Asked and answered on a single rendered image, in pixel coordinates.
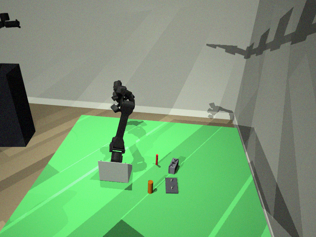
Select orange cylinder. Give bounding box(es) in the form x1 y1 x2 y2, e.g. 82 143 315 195
148 180 153 194

